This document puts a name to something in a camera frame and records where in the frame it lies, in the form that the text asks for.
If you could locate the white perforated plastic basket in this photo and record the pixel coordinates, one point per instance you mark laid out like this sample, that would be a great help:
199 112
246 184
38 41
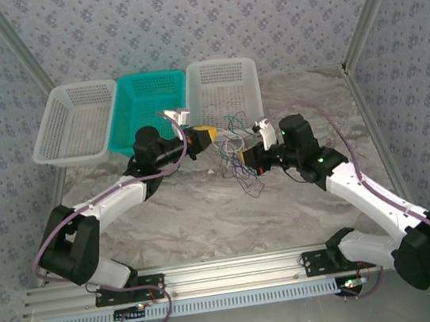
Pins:
73 124
220 84

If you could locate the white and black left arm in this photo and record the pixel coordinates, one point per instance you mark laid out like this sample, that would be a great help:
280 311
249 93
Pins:
112 197

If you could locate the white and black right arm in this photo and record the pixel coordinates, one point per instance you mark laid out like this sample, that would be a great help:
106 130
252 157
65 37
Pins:
373 203

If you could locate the aluminium table side rail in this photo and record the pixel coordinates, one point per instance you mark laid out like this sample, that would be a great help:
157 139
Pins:
374 126
55 187

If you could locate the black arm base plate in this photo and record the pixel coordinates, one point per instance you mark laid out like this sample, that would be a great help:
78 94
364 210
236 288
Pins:
313 263
154 281

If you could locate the small black controller board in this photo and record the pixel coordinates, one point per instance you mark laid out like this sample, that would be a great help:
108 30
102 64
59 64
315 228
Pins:
352 285
130 314

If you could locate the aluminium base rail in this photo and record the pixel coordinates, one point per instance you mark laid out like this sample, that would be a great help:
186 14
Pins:
230 271

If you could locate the teal perforated plastic basket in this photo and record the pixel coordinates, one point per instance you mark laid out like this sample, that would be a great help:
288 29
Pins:
142 99

